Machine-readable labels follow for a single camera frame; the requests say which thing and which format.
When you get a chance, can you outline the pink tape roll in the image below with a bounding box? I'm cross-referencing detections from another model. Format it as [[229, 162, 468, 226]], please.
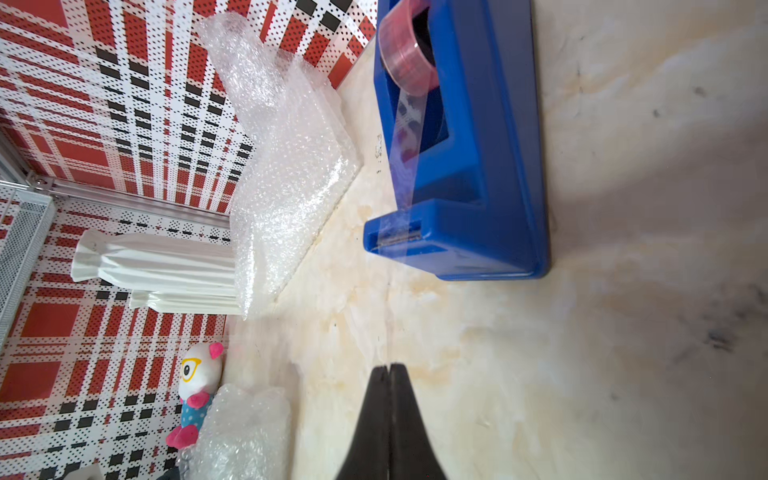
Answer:
[[378, 1, 439, 96]]

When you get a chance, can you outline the crumpled bubble wrap pile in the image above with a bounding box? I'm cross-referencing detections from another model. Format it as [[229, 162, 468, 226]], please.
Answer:
[[195, 12, 361, 317]]

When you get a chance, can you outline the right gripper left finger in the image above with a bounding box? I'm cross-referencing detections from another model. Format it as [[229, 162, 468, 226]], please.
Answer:
[[337, 366, 391, 480]]

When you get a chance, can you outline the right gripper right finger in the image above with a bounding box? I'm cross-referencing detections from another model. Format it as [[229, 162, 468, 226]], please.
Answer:
[[389, 364, 446, 480]]

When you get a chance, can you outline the blue box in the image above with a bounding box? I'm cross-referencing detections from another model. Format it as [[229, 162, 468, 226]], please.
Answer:
[[363, 1, 551, 281]]

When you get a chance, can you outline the owl plush toy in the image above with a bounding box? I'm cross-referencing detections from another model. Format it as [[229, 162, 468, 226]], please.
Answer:
[[166, 342, 225, 450]]

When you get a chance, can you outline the tall white ribbed vase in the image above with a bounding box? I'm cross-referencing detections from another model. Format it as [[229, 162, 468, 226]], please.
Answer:
[[71, 229, 243, 315]]

